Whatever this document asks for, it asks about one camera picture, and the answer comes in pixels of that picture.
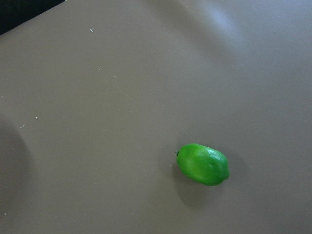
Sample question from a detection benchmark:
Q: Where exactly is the green lime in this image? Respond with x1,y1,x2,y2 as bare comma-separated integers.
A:
175,143,230,186

